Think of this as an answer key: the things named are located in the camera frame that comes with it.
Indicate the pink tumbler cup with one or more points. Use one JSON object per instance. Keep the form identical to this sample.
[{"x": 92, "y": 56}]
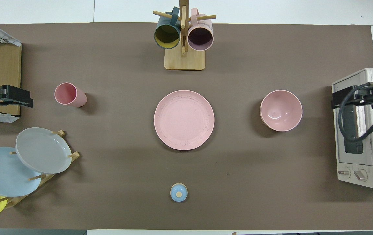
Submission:
[{"x": 67, "y": 94}]

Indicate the pink bowl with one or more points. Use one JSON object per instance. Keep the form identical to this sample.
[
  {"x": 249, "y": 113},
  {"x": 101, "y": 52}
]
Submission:
[{"x": 281, "y": 110}]

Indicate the grey plate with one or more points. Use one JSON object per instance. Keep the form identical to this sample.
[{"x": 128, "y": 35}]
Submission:
[{"x": 43, "y": 150}]

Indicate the light blue plate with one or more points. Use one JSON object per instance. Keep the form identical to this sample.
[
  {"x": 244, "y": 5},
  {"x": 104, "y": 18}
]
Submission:
[{"x": 4, "y": 173}]

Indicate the wooden plate rack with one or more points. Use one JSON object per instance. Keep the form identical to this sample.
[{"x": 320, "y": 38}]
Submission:
[{"x": 74, "y": 156}]

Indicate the brown table mat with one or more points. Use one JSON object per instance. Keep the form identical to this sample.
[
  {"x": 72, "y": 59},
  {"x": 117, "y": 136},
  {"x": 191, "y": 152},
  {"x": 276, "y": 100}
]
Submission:
[{"x": 238, "y": 179}]

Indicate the pale pink mug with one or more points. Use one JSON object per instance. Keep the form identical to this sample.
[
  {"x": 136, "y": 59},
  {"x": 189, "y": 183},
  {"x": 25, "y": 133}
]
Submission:
[{"x": 200, "y": 37}]

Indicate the dark teal mug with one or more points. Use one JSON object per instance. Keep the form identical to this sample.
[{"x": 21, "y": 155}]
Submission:
[{"x": 167, "y": 36}]

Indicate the pink speckled plate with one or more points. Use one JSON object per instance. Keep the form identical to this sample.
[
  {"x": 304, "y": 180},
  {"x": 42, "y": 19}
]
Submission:
[{"x": 184, "y": 120}]

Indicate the wooden mug tree stand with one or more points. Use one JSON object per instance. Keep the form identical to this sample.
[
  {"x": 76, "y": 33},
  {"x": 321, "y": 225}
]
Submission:
[{"x": 184, "y": 60}]

